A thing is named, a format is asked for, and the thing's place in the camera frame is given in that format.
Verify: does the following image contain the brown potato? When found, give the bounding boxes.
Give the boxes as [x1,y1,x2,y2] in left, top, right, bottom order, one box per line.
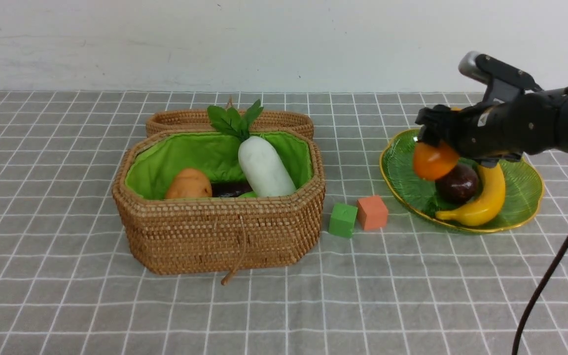
[164,168,213,200]

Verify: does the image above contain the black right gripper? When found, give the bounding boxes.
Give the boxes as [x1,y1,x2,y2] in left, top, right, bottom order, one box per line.
[415,93,561,160]

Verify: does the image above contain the green glass leaf plate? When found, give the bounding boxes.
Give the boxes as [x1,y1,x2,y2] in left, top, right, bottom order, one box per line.
[379,129,545,234]

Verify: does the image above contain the orange yellow mango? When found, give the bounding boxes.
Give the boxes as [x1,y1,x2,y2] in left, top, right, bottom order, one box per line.
[412,107,460,180]

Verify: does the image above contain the yellow banana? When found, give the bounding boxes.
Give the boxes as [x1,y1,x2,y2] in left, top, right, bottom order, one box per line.
[435,164,506,227]

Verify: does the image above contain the white radish with leaves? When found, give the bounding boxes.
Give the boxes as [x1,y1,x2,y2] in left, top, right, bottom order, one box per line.
[207,99,297,197]

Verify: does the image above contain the green foam cube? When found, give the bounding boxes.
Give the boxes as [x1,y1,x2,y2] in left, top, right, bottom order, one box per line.
[327,204,358,239]

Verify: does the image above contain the woven wicker basket lid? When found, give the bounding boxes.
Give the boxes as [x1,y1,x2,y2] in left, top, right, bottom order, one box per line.
[145,99,314,140]

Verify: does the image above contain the orange foam cube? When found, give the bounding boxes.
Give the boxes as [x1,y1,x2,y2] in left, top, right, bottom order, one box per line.
[356,195,389,231]

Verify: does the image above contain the dark purple passion fruit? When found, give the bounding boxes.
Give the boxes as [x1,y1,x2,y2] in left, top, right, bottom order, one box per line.
[435,163,479,205]

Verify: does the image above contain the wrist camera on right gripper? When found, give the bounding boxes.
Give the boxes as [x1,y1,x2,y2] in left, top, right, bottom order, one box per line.
[458,51,543,104]

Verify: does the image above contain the grey checkered tablecloth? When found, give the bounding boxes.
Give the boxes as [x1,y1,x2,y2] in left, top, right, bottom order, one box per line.
[0,92,568,355]

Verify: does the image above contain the green bitter gourd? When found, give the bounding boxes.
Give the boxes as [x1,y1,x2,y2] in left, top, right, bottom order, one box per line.
[238,191,258,198]

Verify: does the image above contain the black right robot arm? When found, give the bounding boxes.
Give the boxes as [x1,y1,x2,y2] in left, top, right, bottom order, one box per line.
[416,87,568,168]

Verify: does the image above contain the purple eggplant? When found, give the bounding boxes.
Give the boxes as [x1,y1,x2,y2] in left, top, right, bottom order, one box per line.
[212,180,252,198]

